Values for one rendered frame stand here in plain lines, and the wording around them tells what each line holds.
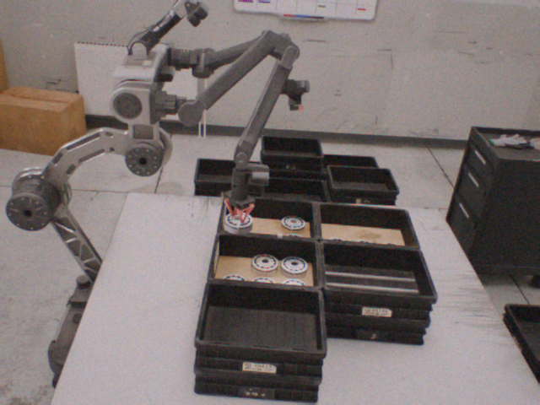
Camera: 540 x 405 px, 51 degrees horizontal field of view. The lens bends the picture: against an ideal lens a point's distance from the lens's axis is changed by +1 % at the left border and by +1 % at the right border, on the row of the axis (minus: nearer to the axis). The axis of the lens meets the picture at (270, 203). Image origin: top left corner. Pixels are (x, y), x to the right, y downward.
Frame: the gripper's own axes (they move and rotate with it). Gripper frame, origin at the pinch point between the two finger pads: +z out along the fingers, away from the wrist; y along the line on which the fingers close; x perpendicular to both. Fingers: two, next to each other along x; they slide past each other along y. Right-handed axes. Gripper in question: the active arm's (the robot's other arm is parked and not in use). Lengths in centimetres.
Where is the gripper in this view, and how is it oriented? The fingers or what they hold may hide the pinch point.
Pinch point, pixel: (238, 218)
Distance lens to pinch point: 207.1
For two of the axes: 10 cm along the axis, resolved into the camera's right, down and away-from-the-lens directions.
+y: -6.8, -4.2, 6.0
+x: -7.3, 3.0, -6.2
